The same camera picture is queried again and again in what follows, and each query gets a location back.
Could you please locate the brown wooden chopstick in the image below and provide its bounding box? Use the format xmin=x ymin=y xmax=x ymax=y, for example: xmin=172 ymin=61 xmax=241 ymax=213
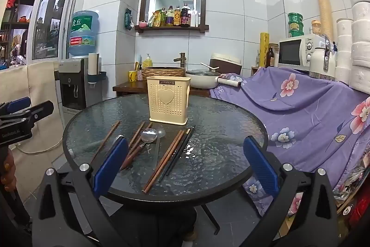
xmin=95 ymin=120 xmax=121 ymax=158
xmin=145 ymin=131 xmax=185 ymax=195
xmin=129 ymin=122 xmax=153 ymax=156
xmin=127 ymin=121 xmax=145 ymax=150
xmin=142 ymin=130 xmax=183 ymax=194

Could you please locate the wooden framed mirror shelf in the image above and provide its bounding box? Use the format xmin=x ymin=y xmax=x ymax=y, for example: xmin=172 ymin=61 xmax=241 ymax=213
xmin=135 ymin=0 xmax=210 ymax=34

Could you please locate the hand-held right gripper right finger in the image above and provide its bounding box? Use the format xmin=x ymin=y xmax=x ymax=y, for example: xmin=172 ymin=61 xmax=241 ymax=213
xmin=243 ymin=136 xmax=340 ymax=247

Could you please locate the cream plastic utensil holder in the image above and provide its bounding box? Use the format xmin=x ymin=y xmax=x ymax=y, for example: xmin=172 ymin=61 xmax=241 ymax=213
xmin=146 ymin=76 xmax=192 ymax=124

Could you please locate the woven basin sink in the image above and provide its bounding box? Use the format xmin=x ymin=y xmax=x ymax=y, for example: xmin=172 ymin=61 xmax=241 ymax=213
xmin=142 ymin=67 xmax=185 ymax=81

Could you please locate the white pan with glass lid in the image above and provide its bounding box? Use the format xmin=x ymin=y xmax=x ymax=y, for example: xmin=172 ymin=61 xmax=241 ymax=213
xmin=185 ymin=69 xmax=242 ymax=90

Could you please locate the wooden-handled metal spoon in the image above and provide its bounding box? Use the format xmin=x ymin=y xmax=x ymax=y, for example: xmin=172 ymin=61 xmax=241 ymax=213
xmin=119 ymin=128 xmax=158 ymax=171

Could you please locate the dark soy sauce bottle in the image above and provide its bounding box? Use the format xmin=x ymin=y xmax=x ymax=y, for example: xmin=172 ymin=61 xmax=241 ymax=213
xmin=181 ymin=4 xmax=191 ymax=27

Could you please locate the green hanging packet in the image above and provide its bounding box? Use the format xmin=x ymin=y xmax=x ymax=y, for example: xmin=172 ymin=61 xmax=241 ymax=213
xmin=124 ymin=8 xmax=134 ymax=30

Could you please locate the grey water dispenser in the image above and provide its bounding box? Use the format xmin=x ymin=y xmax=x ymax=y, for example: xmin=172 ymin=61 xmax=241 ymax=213
xmin=58 ymin=57 xmax=102 ymax=113

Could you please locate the white microwave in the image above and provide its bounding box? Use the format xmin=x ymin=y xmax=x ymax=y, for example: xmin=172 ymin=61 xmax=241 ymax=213
xmin=278 ymin=34 xmax=326 ymax=69

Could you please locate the white cable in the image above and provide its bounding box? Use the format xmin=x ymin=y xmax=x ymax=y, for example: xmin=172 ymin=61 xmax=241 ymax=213
xmin=14 ymin=137 xmax=62 ymax=155

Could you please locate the black chopstick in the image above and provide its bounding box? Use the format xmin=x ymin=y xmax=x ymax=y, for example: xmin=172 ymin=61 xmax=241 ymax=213
xmin=158 ymin=128 xmax=191 ymax=183
xmin=166 ymin=125 xmax=196 ymax=177

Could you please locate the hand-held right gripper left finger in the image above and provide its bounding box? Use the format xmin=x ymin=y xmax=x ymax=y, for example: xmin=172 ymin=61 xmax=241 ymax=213
xmin=30 ymin=135 xmax=129 ymax=247

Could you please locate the sliding window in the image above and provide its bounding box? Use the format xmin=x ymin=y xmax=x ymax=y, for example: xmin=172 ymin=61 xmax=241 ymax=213
xmin=29 ymin=0 xmax=79 ymax=61

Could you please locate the purple floral cloth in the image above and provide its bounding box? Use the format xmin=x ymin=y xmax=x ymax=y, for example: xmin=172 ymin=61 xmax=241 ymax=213
xmin=210 ymin=66 xmax=370 ymax=220

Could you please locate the yellow snack bag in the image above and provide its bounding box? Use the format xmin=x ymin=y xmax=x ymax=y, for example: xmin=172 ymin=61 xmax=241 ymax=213
xmin=149 ymin=11 xmax=161 ymax=28

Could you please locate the white kettle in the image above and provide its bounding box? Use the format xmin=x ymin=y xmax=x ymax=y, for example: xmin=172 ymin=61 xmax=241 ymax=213
xmin=309 ymin=36 xmax=336 ymax=81

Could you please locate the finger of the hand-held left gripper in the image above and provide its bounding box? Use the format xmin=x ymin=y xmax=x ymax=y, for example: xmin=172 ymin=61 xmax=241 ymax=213
xmin=0 ymin=97 xmax=31 ymax=117
xmin=0 ymin=100 xmax=54 ymax=126

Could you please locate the tall stack of paper cups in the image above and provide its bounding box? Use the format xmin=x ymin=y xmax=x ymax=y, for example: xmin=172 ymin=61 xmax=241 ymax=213
xmin=314 ymin=0 xmax=331 ymax=36

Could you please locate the blue water jug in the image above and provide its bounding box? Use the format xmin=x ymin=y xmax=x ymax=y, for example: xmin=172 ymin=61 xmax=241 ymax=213
xmin=68 ymin=10 xmax=99 ymax=59

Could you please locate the steel spoon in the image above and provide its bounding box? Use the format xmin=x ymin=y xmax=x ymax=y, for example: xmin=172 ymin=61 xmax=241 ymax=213
xmin=155 ymin=128 xmax=167 ymax=169

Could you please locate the person's left hand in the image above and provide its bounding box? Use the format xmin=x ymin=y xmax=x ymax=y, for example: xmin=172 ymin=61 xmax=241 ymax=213
xmin=0 ymin=149 xmax=17 ymax=191

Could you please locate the dark wooden counter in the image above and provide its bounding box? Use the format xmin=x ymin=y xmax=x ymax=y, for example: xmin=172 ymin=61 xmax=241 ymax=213
xmin=113 ymin=80 xmax=211 ymax=97

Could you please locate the brown and white rice cooker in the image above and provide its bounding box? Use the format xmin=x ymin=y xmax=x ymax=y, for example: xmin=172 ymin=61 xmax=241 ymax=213
xmin=209 ymin=53 xmax=242 ymax=75

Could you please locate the yellow wrap roll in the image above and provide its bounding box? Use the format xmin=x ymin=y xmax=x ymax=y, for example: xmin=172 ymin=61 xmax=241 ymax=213
xmin=259 ymin=32 xmax=270 ymax=68

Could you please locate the dark teal wall holder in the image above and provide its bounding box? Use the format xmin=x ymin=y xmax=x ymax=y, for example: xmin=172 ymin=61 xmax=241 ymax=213
xmin=88 ymin=71 xmax=106 ymax=88

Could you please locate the bronze faucet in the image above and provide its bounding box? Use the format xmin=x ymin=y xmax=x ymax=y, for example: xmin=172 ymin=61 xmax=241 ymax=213
xmin=173 ymin=52 xmax=186 ymax=68

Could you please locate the brown glass bottle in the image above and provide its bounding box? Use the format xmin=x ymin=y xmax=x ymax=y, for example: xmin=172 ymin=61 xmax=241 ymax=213
xmin=265 ymin=46 xmax=274 ymax=67

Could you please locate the dark display shelf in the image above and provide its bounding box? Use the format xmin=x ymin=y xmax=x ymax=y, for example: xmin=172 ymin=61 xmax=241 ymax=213
xmin=0 ymin=0 xmax=39 ymax=65

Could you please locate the purple label bottle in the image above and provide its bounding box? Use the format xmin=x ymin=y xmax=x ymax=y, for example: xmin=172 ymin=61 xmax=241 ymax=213
xmin=166 ymin=6 xmax=175 ymax=27

